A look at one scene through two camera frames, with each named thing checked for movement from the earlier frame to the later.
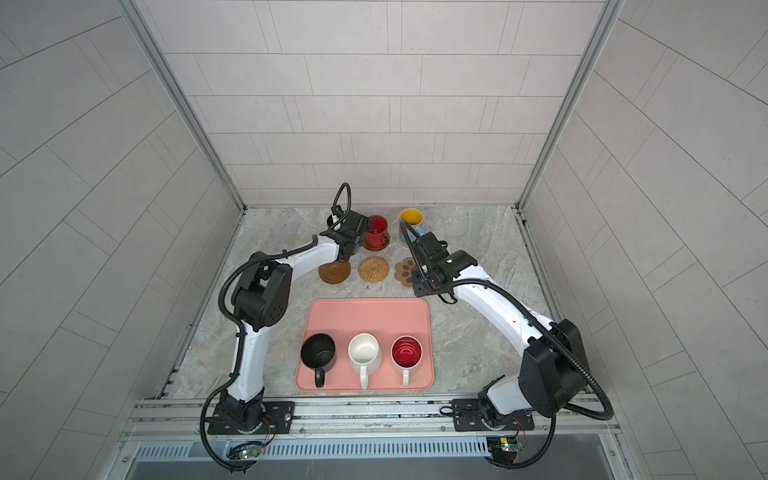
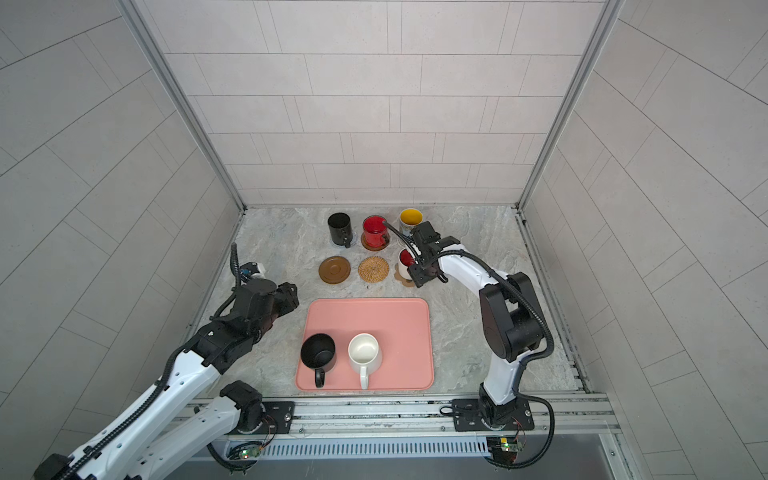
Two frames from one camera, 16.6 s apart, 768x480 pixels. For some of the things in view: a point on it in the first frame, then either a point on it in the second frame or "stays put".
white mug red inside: [406, 352] to [405, 260]
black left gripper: [358, 241] to [288, 298]
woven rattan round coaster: [373, 269] stays put
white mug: [365, 356] stays put
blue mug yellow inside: [414, 218] stays put
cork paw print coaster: [403, 271] stays put
